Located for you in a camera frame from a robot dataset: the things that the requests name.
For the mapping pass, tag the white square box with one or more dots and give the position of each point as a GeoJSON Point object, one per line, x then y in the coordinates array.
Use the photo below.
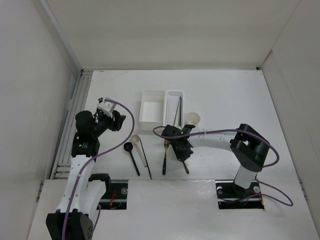
{"type": "Point", "coordinates": [151, 113]}

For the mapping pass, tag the cream paper cup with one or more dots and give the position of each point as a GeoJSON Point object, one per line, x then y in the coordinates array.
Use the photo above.
{"type": "Point", "coordinates": [192, 118]}

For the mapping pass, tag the brown wooden fork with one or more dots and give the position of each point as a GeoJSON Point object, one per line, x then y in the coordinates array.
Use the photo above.
{"type": "Point", "coordinates": [186, 168]}

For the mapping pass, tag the cream wooden spoon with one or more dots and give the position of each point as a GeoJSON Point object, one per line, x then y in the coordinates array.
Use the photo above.
{"type": "Point", "coordinates": [135, 139]}

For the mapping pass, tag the aluminium rail frame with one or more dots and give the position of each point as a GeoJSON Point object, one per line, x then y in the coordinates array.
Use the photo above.
{"type": "Point", "coordinates": [75, 102]}

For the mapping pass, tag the dark thin chopstick left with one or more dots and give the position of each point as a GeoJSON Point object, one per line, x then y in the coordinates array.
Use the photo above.
{"type": "Point", "coordinates": [144, 155]}

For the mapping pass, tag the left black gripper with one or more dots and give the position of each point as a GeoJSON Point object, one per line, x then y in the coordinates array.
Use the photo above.
{"type": "Point", "coordinates": [115, 122]}

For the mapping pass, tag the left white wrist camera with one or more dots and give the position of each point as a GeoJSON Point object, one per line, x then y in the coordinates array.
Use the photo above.
{"type": "Point", "coordinates": [106, 106]}

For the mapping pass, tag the gold fork black handle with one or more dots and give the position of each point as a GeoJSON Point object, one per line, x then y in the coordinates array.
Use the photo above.
{"type": "Point", "coordinates": [164, 166]}

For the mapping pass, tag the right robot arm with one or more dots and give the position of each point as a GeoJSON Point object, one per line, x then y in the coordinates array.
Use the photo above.
{"type": "Point", "coordinates": [248, 146]}

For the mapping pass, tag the black spoon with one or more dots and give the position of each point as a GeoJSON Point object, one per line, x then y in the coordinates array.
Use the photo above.
{"type": "Point", "coordinates": [128, 147]}

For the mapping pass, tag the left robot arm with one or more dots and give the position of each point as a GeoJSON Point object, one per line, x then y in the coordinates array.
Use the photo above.
{"type": "Point", "coordinates": [72, 220]}

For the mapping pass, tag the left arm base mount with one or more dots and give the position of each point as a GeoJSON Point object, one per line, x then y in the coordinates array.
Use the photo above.
{"type": "Point", "coordinates": [116, 197]}

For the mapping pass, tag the white perforated basket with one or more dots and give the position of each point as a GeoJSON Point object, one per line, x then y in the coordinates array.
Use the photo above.
{"type": "Point", "coordinates": [170, 105]}

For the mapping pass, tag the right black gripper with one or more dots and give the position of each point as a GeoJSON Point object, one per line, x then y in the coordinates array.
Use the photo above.
{"type": "Point", "coordinates": [181, 157]}

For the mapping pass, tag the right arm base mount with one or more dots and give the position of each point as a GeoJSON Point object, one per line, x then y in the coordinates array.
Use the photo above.
{"type": "Point", "coordinates": [233, 197]}

